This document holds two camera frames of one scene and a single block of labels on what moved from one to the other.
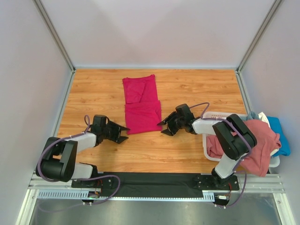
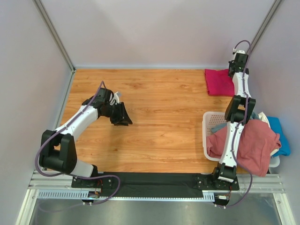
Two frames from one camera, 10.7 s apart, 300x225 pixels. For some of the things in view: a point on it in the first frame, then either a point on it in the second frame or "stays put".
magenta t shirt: [143, 109] -> [219, 83]
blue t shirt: [275, 125] stays put
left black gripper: [116, 130] -> [122, 118]
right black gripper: [173, 116] -> [231, 64]
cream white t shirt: [262, 116] stays put
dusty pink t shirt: [256, 161] stays put
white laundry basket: [274, 161] stays put
